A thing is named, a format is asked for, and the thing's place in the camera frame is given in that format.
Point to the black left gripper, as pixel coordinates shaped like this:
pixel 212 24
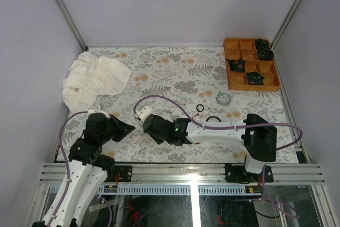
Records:
pixel 123 133

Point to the wooden compartment tray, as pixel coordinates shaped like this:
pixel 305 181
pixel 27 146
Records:
pixel 245 49

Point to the crumpled white cloth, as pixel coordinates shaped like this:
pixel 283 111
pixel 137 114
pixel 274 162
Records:
pixel 91 76

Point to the black flower orange dots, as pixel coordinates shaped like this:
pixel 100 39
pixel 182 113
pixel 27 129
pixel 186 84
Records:
pixel 236 65

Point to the black fabric flower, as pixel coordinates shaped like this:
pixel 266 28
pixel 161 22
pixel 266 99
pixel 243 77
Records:
pixel 265 54
pixel 262 44

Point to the floral patterned table mat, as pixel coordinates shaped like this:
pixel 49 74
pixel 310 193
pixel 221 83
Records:
pixel 180 81

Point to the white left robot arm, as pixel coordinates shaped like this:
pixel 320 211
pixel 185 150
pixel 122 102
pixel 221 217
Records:
pixel 87 169

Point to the black flower yellow green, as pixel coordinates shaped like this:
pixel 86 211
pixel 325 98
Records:
pixel 255 78

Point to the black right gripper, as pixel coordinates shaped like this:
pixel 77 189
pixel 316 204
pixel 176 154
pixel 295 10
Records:
pixel 159 141

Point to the black fabric flower top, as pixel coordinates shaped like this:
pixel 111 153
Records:
pixel 262 44

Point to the aluminium front rail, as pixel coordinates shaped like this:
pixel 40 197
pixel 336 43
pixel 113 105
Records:
pixel 283 174

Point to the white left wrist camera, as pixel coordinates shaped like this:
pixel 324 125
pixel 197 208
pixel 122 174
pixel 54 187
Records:
pixel 97 110

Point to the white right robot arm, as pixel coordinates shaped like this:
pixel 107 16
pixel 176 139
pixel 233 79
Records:
pixel 260 142

